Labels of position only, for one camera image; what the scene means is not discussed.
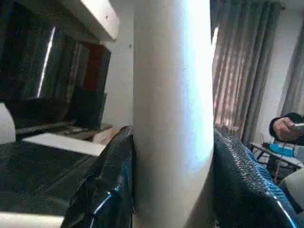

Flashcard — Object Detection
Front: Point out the black television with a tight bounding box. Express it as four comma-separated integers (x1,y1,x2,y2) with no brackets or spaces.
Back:
0,0,112,115

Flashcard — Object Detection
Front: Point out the grey pleated curtain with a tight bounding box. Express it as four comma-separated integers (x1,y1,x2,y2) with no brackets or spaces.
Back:
210,0,304,143

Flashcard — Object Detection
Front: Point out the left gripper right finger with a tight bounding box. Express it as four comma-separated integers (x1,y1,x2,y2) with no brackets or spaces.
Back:
189,129,298,228

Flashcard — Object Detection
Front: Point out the black work mat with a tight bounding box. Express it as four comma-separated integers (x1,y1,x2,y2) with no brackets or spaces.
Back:
0,139,110,215

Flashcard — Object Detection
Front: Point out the grey side table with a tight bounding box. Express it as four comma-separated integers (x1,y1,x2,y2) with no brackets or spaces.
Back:
248,141,304,168

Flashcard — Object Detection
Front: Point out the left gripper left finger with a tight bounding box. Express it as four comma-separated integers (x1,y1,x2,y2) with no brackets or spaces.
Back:
63,124,137,228

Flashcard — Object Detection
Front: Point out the white flat board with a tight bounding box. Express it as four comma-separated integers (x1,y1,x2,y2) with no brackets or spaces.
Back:
22,132,107,158

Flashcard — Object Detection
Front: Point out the white plastic table leg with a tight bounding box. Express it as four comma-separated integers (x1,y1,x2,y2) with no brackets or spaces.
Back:
132,0,216,228

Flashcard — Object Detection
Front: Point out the blue box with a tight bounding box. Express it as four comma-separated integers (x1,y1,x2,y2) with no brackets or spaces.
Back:
270,143,295,158

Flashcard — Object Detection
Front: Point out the person in dark jacket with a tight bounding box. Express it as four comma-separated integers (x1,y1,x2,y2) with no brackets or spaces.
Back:
269,112,304,143

